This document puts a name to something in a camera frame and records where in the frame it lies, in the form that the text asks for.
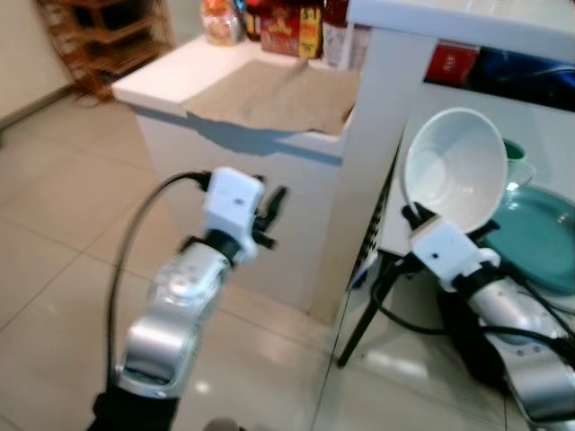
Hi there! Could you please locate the white bowl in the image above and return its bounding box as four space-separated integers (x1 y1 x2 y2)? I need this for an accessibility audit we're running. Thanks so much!
402 107 510 236

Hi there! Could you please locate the teal plate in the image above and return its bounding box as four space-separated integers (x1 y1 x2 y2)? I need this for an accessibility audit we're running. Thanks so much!
481 184 575 297

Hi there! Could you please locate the teal mug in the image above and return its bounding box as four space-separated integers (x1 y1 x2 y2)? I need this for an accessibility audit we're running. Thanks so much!
503 139 538 191

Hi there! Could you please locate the low white counter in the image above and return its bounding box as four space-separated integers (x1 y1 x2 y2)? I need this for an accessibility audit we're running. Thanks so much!
112 34 378 326

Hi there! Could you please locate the beige cloth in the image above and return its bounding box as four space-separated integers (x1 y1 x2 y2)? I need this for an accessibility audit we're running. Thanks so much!
184 65 361 137

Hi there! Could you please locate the tall white bar counter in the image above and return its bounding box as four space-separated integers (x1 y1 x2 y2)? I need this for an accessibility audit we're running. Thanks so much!
310 0 575 326

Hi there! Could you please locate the black table leg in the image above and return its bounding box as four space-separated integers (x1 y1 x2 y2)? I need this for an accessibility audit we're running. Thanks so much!
337 251 402 369

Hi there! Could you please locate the red and yellow food box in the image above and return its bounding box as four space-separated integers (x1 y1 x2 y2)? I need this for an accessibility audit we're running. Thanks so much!
261 0 303 57

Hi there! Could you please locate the yellow food package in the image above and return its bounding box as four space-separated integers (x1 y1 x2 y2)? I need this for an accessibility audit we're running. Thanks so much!
299 4 325 60

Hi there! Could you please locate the dark blue bag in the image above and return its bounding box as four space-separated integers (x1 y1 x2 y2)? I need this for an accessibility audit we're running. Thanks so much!
472 49 575 114

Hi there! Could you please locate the white food package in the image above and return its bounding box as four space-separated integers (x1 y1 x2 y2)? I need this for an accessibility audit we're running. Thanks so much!
322 22 371 72

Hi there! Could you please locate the clear bread bag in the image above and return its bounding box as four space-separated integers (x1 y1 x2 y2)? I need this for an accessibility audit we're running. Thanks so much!
201 0 244 47

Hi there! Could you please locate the wooden shelf rack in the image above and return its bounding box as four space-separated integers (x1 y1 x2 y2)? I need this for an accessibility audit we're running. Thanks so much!
36 0 177 101

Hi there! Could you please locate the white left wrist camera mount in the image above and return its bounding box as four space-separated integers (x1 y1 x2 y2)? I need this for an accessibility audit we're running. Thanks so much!
201 167 267 241

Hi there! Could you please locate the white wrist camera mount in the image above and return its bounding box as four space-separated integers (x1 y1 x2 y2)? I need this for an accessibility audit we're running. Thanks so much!
201 167 267 241
409 218 502 293

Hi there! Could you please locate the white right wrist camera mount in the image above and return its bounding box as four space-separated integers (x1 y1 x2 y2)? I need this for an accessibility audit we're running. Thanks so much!
409 218 502 293

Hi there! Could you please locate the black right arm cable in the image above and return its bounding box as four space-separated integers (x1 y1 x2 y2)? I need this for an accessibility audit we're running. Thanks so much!
370 256 575 353

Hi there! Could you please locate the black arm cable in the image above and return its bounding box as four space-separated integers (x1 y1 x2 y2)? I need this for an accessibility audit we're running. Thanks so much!
370 256 575 353
105 171 213 378

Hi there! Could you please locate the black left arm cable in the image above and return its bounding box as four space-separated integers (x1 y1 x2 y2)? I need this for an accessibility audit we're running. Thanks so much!
105 171 213 378

